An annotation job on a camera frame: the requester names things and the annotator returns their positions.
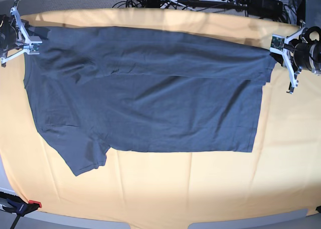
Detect black power adapter brick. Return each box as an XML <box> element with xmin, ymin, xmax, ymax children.
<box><xmin>248</xmin><ymin>0</ymin><xmax>283</xmax><ymax>15</ymax></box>

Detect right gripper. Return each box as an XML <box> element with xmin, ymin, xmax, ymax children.
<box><xmin>1</xmin><ymin>0</ymin><xmax>50</xmax><ymax>67</ymax></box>

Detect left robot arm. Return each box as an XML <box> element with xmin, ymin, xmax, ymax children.
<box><xmin>269</xmin><ymin>20</ymin><xmax>320</xmax><ymax>94</ymax></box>

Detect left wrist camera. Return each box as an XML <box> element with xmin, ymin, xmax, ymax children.
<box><xmin>269</xmin><ymin>34</ymin><xmax>285</xmax><ymax>54</ymax></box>

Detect blue red bar clamp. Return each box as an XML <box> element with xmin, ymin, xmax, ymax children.
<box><xmin>1</xmin><ymin>192</ymin><xmax>42</xmax><ymax>229</ymax></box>

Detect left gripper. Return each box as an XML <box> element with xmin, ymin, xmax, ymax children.
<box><xmin>269</xmin><ymin>20</ymin><xmax>320</xmax><ymax>94</ymax></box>

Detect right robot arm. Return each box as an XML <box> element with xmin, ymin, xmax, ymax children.
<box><xmin>1</xmin><ymin>0</ymin><xmax>50</xmax><ymax>67</ymax></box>

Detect blue-grey T-shirt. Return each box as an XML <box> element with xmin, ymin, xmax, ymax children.
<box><xmin>24</xmin><ymin>27</ymin><xmax>273</xmax><ymax>175</ymax></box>

